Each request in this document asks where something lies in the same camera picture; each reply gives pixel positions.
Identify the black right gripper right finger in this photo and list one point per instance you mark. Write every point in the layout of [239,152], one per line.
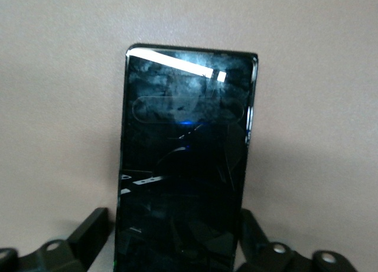
[257,245]

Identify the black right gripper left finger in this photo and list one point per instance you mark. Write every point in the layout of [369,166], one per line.
[85,242]

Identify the long black slab phone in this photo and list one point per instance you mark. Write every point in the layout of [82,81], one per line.
[183,165]

